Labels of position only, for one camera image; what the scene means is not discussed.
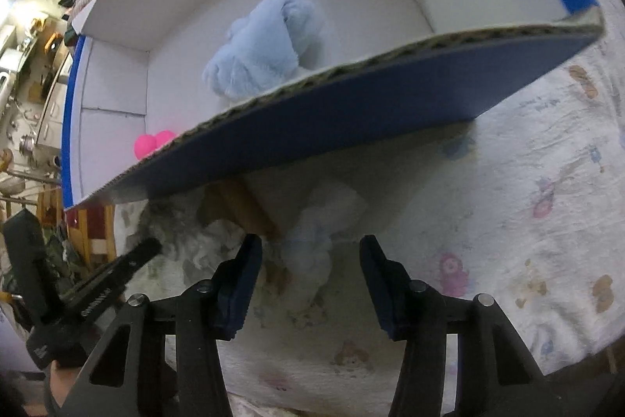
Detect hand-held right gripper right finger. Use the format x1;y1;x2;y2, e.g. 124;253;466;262
360;234;560;417

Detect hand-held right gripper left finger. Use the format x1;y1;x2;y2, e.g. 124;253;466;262
61;234;264;417

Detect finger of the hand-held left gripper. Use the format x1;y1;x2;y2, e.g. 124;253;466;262
59;237;163;326

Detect grey fluffy plush toy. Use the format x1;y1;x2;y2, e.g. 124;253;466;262
139;195;245;282

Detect blue cardboard box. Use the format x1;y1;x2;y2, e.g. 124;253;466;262
61;0;605;209

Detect large light blue plush toy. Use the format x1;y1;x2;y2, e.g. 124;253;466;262
202;0;325;101

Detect person's left forearm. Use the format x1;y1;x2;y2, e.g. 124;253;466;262
45;361;83;417

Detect camouflage cloth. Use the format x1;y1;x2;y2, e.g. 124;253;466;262
43;224;86;283

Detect wooden chair with red cushion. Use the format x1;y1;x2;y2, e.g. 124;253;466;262
36;197;118;266

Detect pink toy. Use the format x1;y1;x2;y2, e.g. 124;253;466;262
135;130;177;162

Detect white kitchen cabinet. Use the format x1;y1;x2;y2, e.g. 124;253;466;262
35;37;75;150

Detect printed blanket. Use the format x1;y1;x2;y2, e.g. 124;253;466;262
114;0;625;417

